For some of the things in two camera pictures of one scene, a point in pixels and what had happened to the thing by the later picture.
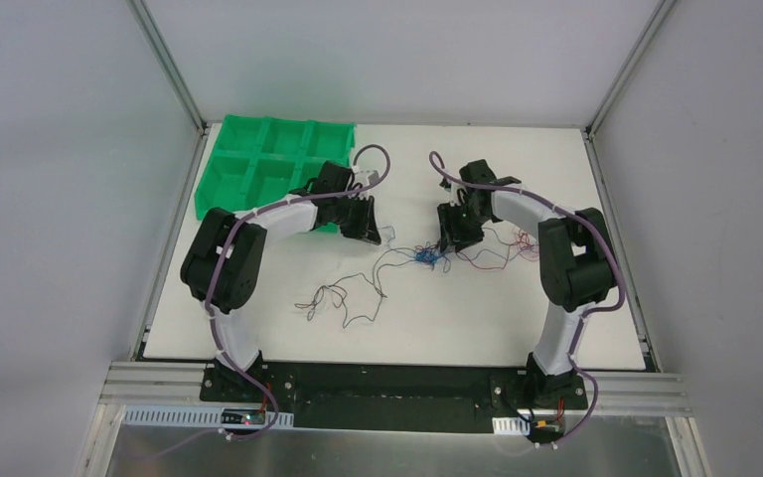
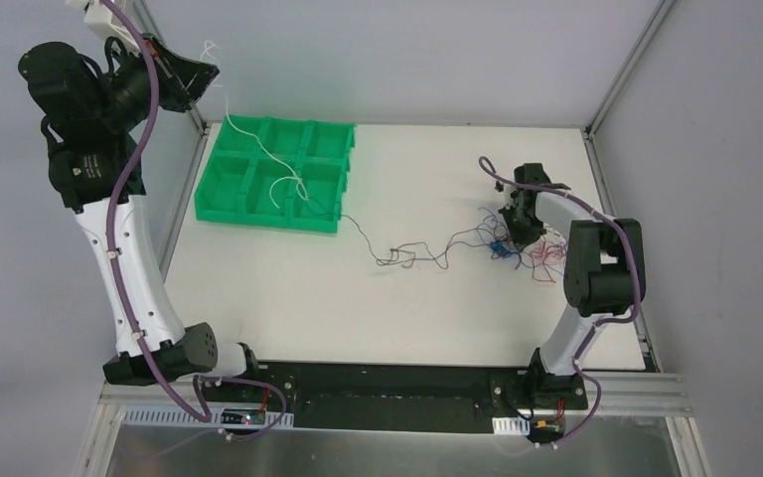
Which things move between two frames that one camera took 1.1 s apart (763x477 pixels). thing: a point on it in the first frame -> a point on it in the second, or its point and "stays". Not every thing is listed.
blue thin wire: [427, 255] -> [502, 250]
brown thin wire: [374, 286] -> [419, 243]
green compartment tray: [256, 158] stays
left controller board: [245, 416] stays
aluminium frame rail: [129, 384] stays
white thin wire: [388, 244] -> [259, 144]
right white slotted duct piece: [511, 425] stays
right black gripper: [457, 222] -> [526, 207]
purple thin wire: [486, 250] -> [503, 240]
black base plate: [422, 396] stays
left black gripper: [361, 219] -> [167, 76]
